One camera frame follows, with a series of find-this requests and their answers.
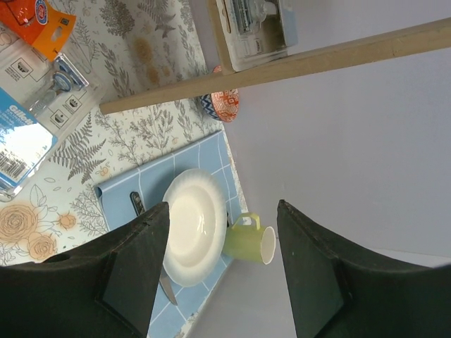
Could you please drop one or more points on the white paper plate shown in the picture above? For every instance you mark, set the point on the white paper plate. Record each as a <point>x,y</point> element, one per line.
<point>197,231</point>

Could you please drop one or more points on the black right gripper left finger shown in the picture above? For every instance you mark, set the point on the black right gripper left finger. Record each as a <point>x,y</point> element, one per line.
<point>103,288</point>

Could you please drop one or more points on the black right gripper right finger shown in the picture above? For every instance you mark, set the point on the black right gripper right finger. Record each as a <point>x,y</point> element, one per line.
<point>338,288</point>

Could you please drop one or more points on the blue checked cloth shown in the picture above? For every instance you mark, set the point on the blue checked cloth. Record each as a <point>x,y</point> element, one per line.
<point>151,180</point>

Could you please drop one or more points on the orange razor pack middle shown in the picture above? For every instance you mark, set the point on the orange razor pack middle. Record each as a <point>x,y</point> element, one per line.
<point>38,24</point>

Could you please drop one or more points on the black handled knife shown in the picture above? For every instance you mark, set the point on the black handled knife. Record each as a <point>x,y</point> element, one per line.
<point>164,279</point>

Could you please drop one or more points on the red patterned small bowl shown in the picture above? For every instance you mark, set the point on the red patterned small bowl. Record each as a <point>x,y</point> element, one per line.
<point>222,106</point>

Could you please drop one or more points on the yellow-green mug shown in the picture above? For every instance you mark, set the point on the yellow-green mug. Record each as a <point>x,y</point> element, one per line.
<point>248,240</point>

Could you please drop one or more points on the wooden two-tier shelf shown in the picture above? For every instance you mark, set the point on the wooden two-tier shelf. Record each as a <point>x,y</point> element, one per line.
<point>408,41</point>

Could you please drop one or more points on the blue razor blister pack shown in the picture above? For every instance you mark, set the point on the blue razor blister pack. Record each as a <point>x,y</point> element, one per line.
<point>42,102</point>
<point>257,32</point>

